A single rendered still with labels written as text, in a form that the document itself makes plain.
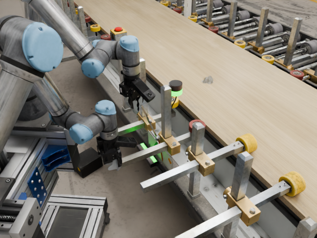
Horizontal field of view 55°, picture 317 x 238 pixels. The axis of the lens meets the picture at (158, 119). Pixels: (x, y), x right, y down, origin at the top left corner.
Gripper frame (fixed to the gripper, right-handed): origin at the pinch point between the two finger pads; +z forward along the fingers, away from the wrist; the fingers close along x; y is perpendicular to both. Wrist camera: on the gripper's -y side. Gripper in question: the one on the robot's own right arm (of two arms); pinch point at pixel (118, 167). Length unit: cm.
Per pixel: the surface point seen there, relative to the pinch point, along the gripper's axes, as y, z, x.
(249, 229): -42, 20, 44
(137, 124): -20.5, -0.1, -23.7
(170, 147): -24.4, -4.6, 4.2
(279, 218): -47, 5, 52
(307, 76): -131, -5, -10
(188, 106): -46.5, -8.1, -14.8
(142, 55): -53, -8, -82
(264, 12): -134, -30, -57
